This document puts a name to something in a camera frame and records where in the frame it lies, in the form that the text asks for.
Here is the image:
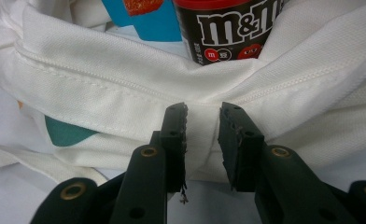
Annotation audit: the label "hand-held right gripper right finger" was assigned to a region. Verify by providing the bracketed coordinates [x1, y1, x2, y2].
[218, 102, 358, 224]

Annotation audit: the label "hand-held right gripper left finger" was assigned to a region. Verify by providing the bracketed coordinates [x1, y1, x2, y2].
[109, 102, 189, 224]

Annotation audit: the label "white tote bag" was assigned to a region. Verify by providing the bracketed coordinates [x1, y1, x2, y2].
[0, 0, 366, 188]

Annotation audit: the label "blue snack bag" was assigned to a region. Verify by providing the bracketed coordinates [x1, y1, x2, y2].
[101, 0, 184, 43]

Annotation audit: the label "dark candy cup red lid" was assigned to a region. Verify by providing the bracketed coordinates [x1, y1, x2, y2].
[171, 0, 289, 66]

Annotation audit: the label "white table mat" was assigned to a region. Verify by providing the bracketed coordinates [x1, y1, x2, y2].
[0, 82, 366, 224]

